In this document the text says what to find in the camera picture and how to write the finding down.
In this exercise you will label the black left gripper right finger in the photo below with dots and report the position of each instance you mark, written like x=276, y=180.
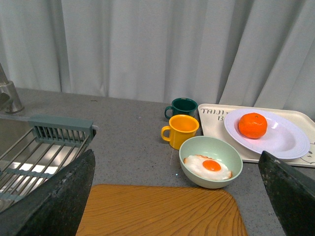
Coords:
x=291, y=193

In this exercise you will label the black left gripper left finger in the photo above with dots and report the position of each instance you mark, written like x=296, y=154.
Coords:
x=56, y=207

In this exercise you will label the white round deep plate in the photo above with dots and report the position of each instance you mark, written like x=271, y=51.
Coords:
x=283, y=139

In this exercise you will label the orange mandarin fruit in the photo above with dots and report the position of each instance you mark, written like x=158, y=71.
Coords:
x=253, y=125

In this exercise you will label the wooden cutting board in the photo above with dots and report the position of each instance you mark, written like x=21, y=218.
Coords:
x=126, y=210

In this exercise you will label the green sink drying rack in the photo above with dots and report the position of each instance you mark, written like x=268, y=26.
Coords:
x=50, y=144

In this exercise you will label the steel sink basin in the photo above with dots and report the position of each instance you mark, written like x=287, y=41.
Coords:
x=12, y=128

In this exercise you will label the light green bowl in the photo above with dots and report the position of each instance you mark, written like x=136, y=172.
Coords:
x=215, y=149

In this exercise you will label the fake fried egg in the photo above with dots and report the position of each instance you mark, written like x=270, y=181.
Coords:
x=208, y=168

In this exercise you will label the steel faucet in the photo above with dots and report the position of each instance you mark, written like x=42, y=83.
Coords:
x=9, y=98

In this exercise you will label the yellow mug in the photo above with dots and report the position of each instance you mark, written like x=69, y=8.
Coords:
x=179, y=129

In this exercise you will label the dark green mug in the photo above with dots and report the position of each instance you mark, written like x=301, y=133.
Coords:
x=181, y=106

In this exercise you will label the white curtain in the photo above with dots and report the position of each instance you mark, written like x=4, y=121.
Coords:
x=256, y=53

